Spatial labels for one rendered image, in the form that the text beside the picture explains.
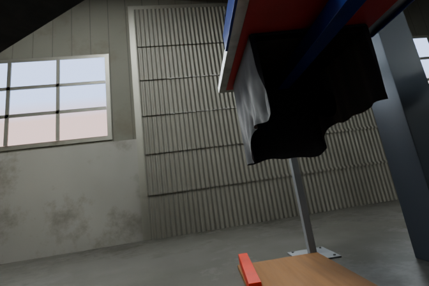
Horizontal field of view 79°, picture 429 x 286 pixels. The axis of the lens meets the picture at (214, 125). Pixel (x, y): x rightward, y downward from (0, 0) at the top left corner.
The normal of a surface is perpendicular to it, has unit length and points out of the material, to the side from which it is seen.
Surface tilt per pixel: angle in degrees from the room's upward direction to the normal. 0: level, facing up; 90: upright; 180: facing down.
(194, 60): 90
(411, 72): 90
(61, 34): 90
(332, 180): 90
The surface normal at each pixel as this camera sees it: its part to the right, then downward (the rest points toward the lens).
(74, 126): 0.12, -0.25
